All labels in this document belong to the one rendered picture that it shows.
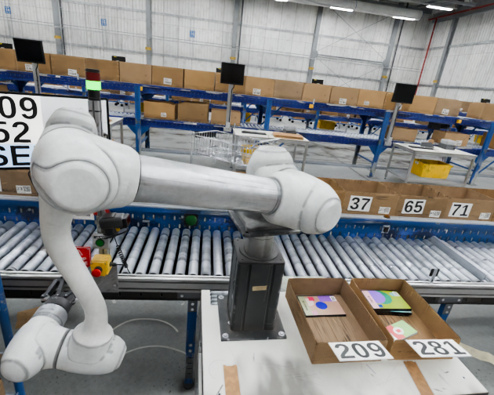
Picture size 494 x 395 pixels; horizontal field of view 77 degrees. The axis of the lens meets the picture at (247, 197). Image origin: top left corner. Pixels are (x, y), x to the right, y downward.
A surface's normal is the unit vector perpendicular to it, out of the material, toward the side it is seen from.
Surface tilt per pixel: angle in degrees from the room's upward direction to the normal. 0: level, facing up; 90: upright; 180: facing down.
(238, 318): 90
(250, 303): 90
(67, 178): 93
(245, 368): 0
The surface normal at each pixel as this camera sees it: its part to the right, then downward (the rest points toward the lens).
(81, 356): 0.15, 0.15
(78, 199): 0.42, 0.34
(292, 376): 0.11, -0.93
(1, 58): 0.13, 0.36
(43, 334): 0.41, -0.84
